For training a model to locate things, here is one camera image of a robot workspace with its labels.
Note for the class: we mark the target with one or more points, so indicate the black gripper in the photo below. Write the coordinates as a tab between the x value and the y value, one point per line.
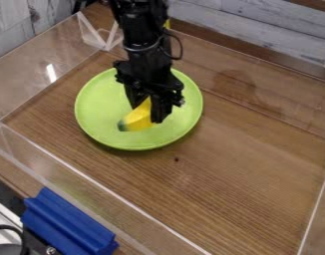
145	73

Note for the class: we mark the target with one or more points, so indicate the yellow toy banana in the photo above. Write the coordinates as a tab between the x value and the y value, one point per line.
138	119

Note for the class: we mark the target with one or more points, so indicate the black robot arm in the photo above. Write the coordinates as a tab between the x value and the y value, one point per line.
141	19

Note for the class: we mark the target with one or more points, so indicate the green round plate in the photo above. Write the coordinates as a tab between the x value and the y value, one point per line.
102	105

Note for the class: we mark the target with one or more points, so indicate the yellow labelled tin can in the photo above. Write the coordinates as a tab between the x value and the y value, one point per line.
168	24

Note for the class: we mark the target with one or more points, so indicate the blue plastic clamp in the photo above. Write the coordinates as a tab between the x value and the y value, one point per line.
66	227

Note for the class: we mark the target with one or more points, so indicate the clear acrylic corner bracket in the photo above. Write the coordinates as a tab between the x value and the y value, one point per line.
99	38

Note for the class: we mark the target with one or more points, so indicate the clear acrylic tray wall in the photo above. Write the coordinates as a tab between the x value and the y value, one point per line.
33	168

